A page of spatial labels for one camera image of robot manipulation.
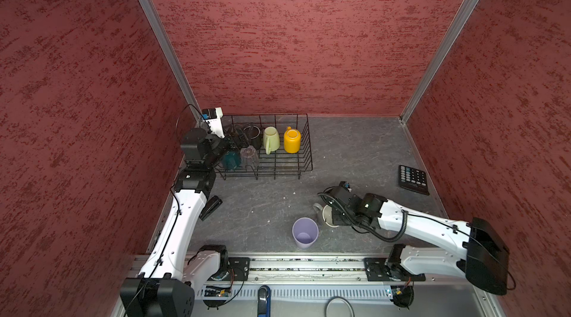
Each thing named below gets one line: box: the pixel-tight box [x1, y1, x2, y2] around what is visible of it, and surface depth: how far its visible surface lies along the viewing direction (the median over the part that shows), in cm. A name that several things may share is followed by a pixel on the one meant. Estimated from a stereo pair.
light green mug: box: [263, 125, 281, 155], surface depth 100 cm
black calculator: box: [398, 164, 430, 196], surface depth 97 cm
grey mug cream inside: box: [313, 202, 340, 228], surface depth 77 cm
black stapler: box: [199, 194, 224, 222], surface depth 87 cm
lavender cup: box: [292, 217, 319, 250], surface depth 74 cm
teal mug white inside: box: [221, 151, 243, 171], surface depth 97 cm
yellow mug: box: [283, 126, 302, 155], surface depth 100 cm
